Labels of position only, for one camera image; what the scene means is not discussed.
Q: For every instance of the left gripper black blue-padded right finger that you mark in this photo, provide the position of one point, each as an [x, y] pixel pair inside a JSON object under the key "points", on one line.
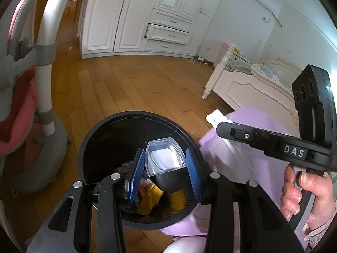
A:
{"points": [[243, 217]]}

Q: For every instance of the black clear-lid container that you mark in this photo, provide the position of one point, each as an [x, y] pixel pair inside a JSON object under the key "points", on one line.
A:
{"points": [[165, 164]]}

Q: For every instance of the white spray pump nozzle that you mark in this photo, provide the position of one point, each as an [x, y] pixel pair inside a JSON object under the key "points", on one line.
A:
{"points": [[217, 117]]}

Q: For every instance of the red snack wrapper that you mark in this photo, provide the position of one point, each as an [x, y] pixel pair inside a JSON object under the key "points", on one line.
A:
{"points": [[144, 189]]}

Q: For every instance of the yellow wrapper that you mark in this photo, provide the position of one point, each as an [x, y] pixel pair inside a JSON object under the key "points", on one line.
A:
{"points": [[149, 201]]}

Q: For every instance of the beige patterned sleeve forearm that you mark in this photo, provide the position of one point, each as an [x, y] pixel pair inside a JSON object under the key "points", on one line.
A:
{"points": [[316, 234]]}

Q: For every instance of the black trash bin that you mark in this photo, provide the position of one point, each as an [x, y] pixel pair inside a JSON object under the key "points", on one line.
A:
{"points": [[114, 141]]}

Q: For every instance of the right hand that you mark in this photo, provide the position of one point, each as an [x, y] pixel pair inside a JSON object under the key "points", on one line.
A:
{"points": [[321, 186]]}

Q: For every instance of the purple tablecloth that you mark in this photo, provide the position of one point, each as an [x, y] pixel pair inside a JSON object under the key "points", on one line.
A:
{"points": [[239, 163]]}

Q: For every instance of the blue blanket on bed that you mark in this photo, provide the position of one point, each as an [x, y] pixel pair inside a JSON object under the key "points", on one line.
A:
{"points": [[268, 72]]}

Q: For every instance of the pink grey desk chair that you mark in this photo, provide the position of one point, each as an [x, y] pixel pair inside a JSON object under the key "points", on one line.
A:
{"points": [[26, 98]]}

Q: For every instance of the green cloth on bed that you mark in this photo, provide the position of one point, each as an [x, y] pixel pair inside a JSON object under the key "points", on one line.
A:
{"points": [[239, 66]]}

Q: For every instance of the white power strip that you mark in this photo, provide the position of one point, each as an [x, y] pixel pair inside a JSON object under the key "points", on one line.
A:
{"points": [[201, 59]]}

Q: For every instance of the white wardrobe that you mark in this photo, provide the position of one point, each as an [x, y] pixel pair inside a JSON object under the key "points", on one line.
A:
{"points": [[140, 27]]}

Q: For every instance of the black camera module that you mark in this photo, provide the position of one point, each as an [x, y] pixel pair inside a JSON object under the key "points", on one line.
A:
{"points": [[314, 102]]}

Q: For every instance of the white bed frame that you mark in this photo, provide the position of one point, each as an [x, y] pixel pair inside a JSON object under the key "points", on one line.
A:
{"points": [[256, 90]]}

